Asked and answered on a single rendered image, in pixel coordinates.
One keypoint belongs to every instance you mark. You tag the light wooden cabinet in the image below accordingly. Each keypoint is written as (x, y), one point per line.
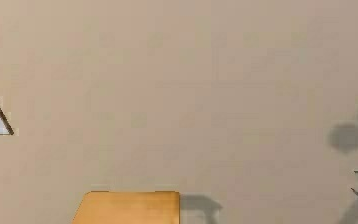
(130, 208)

